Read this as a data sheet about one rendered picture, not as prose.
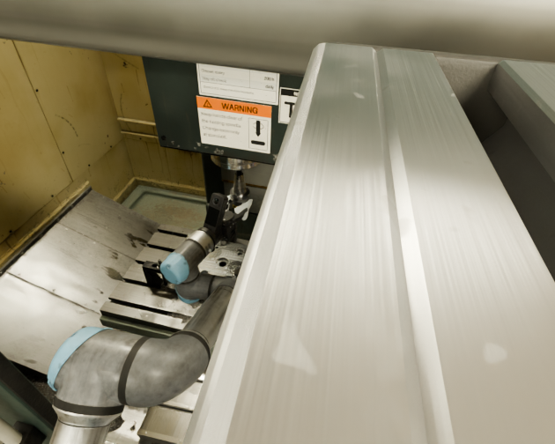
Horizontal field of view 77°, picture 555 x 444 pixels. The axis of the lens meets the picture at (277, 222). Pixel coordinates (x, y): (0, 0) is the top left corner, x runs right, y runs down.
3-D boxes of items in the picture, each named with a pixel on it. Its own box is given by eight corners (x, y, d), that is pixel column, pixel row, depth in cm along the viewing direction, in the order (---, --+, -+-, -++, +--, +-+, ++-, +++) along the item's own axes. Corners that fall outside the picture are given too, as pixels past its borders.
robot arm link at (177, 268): (160, 279, 96) (154, 259, 90) (187, 254, 103) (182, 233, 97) (183, 292, 93) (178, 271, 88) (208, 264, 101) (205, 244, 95)
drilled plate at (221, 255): (237, 298, 132) (236, 290, 128) (166, 282, 136) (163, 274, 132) (253, 255, 149) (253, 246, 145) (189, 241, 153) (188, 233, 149)
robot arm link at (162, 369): (191, 374, 55) (254, 270, 103) (126, 361, 56) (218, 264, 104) (186, 435, 58) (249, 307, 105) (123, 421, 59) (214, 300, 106)
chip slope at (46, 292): (126, 403, 132) (107, 372, 115) (-25, 361, 142) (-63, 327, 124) (210, 242, 197) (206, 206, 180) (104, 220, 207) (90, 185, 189)
